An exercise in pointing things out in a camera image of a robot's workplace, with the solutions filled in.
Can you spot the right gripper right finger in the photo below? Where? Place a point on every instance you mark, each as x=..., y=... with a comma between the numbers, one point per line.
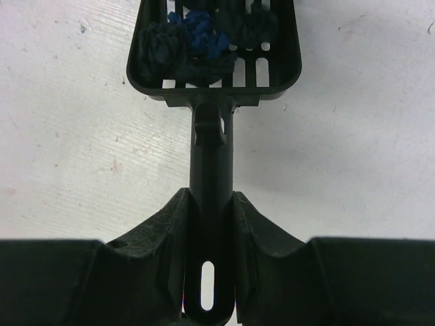
x=281, y=280

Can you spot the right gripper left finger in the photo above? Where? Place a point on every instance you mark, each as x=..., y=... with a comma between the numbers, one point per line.
x=136, y=279

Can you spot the black slotted dustpan scoop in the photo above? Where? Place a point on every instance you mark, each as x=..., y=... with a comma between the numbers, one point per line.
x=210, y=269

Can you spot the black paper scrap lower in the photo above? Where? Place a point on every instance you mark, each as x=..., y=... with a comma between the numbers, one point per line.
x=247, y=29

